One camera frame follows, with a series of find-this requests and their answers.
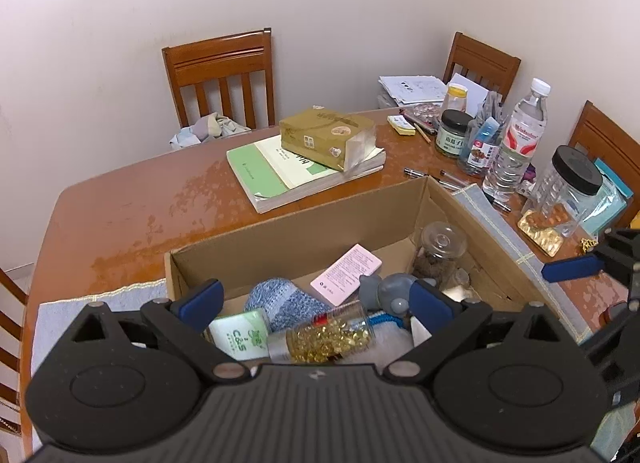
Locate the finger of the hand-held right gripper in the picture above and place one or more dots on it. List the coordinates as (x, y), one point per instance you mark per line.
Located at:
(570, 268)

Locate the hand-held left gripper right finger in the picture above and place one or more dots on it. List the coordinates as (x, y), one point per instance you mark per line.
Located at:
(430, 308)

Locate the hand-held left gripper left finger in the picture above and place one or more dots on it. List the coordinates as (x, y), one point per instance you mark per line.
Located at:
(197, 305)

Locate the grey toy figure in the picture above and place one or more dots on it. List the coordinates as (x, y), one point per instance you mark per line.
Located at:
(390, 293)

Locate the green tissue pack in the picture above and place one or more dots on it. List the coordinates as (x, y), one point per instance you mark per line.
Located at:
(240, 335)

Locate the white sock roll blue stripe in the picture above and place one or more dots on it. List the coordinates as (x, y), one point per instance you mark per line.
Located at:
(385, 340)

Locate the clear jar of brown discs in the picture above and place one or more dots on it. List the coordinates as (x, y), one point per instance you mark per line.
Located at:
(440, 253)

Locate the blue marled sock roll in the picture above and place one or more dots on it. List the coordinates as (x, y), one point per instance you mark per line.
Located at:
(285, 303)

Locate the pink box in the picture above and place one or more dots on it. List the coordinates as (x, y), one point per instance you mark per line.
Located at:
(347, 275)

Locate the jar of gold capsules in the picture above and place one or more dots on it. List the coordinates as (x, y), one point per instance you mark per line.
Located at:
(325, 335)

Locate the brown cardboard box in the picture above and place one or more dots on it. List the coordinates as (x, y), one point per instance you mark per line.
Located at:
(300, 238)

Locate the golden ornament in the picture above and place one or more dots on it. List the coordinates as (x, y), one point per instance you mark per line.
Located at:
(588, 244)

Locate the gold pill blister pack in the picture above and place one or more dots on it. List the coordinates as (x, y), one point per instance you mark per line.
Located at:
(540, 235)

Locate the blue checked table mat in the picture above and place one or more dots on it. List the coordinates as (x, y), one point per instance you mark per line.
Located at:
(505, 238)

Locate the large clear jar black lid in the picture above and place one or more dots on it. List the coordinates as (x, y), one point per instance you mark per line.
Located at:
(567, 188)

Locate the teal packet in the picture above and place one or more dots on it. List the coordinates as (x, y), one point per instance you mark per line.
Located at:
(612, 198)

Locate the dark pen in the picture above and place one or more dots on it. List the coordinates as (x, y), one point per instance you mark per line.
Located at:
(417, 125)
(414, 173)
(455, 182)

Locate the clear water bottle red label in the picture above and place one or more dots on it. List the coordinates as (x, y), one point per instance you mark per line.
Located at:
(517, 148)

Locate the green cover book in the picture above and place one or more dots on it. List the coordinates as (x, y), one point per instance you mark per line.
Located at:
(260, 178)

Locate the wooden chair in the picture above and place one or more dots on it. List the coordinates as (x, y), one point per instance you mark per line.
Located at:
(220, 58)
(10, 353)
(605, 128)
(480, 60)

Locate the cream cover book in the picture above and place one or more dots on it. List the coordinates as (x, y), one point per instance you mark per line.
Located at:
(295, 168)

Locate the small jar black lid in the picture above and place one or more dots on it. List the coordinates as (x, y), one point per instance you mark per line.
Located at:
(452, 135)

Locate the crumpled cloth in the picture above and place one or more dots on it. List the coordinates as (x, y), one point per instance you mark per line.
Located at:
(205, 130)

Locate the yellow sticky notes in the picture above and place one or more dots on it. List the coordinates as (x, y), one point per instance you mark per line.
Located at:
(401, 125)

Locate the tan paper-wrapped box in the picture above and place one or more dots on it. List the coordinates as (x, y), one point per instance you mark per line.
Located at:
(325, 135)

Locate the small jar yellow lid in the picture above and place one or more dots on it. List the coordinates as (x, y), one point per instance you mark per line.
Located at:
(456, 100)

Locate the white papers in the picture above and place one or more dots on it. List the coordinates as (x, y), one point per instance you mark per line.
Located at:
(415, 90)

